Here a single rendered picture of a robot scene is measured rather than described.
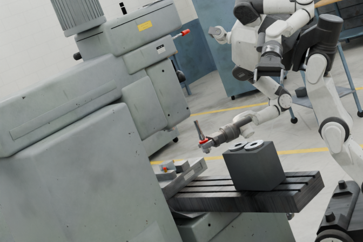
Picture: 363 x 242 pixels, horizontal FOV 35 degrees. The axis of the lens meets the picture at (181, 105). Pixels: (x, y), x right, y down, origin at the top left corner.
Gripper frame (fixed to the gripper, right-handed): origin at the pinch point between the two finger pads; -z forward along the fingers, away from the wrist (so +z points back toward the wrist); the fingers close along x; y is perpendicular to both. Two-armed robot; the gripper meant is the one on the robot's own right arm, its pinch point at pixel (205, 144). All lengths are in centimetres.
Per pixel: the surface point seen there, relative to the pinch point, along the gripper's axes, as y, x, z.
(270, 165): 7, 50, 7
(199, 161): 10.7, -13.5, -2.1
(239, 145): -1.9, 33.3, 3.4
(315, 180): 19, 59, 20
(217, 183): 17.1, 12.4, -5.7
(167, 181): 10.0, -5.7, -24.6
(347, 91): 84, -233, 246
